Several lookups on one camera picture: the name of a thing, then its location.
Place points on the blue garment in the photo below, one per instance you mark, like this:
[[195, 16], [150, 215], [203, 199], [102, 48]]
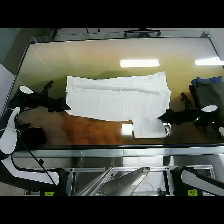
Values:
[[206, 80]]

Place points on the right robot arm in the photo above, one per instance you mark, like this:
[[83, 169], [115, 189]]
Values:
[[200, 180]]

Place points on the dark grey garment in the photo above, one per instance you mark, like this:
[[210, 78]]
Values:
[[208, 96]]

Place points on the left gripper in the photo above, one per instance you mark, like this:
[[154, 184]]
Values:
[[60, 106]]

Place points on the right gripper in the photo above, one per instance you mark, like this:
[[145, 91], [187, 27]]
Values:
[[168, 117]]

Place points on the white shirt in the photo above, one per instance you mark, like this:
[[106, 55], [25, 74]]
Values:
[[116, 96]]

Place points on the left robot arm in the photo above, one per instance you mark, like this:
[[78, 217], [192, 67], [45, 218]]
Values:
[[8, 133]]

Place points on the silver frame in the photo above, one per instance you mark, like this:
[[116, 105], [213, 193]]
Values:
[[133, 156]]

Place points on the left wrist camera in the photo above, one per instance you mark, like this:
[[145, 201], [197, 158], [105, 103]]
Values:
[[48, 85]]

